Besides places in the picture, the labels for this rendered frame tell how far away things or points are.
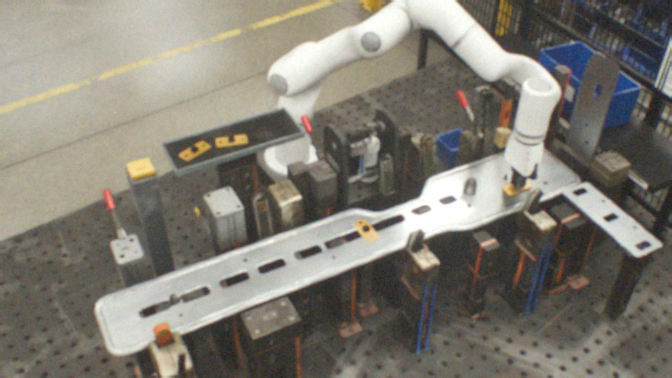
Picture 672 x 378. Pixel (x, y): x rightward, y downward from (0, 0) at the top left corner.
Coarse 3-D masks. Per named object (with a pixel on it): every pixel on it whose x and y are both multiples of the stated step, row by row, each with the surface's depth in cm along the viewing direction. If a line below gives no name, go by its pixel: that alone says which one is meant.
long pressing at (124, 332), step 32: (480, 160) 208; (544, 160) 208; (448, 192) 197; (480, 192) 197; (544, 192) 197; (320, 224) 188; (352, 224) 188; (416, 224) 188; (448, 224) 188; (480, 224) 188; (224, 256) 178; (256, 256) 179; (288, 256) 179; (320, 256) 179; (352, 256) 179; (384, 256) 180; (128, 288) 170; (160, 288) 170; (192, 288) 171; (224, 288) 171; (256, 288) 171; (288, 288) 171; (128, 320) 163; (160, 320) 163; (192, 320) 163; (128, 352) 157
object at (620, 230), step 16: (592, 192) 197; (576, 208) 194; (592, 208) 192; (608, 208) 192; (608, 224) 187; (624, 224) 187; (624, 240) 183; (640, 240) 183; (656, 240) 183; (640, 256) 178
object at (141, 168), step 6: (132, 162) 182; (138, 162) 182; (144, 162) 182; (132, 168) 180; (138, 168) 180; (144, 168) 180; (150, 168) 180; (132, 174) 179; (138, 174) 179; (144, 174) 179; (150, 174) 180
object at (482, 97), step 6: (480, 90) 199; (486, 90) 199; (474, 96) 201; (480, 96) 199; (486, 96) 197; (492, 96) 197; (474, 102) 201; (480, 102) 201; (486, 102) 201; (474, 108) 202; (480, 108) 202; (486, 108) 202; (474, 114) 203; (480, 114) 203; (486, 114) 203; (474, 120) 204; (480, 120) 204; (486, 120) 204; (474, 126) 205; (480, 126) 206; (486, 126) 205; (474, 132) 206; (486, 132) 207; (486, 138) 208
